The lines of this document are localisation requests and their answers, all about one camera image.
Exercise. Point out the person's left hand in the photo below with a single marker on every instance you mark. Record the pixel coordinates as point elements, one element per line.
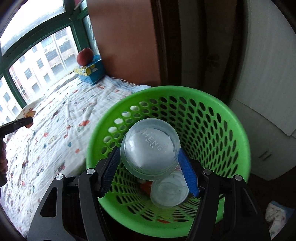
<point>3,159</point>

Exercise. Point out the blue yellow tissue box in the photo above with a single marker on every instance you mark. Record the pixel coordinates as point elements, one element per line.
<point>91,73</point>

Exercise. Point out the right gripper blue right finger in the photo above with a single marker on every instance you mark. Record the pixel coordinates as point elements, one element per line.
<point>188,172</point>

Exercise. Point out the green framed window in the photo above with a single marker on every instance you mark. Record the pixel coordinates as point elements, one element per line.
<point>40,41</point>

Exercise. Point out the red snack wrapper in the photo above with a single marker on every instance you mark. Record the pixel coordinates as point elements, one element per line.
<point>146,187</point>

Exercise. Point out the white cartoon print bedsheet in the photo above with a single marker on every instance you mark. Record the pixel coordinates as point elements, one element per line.
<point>56,142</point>

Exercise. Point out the red apple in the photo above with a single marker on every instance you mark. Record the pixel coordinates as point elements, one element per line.
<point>85,57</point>

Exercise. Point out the clear plastic dome cup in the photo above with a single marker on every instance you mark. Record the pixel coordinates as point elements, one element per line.
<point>169,191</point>

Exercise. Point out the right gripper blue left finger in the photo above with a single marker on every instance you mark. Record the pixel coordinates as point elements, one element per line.
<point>108,170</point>

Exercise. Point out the white cabinet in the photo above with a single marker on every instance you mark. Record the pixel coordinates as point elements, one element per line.
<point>264,99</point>

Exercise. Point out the brown wooden headboard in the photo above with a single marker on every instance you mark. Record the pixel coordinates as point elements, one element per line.
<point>126,38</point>

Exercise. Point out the orange peel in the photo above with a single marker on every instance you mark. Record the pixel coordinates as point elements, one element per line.
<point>30,115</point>

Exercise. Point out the green plastic mesh basket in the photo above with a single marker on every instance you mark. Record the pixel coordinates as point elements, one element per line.
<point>209,133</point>

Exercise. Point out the pink floral cloth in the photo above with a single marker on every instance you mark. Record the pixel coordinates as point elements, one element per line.
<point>277,216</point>

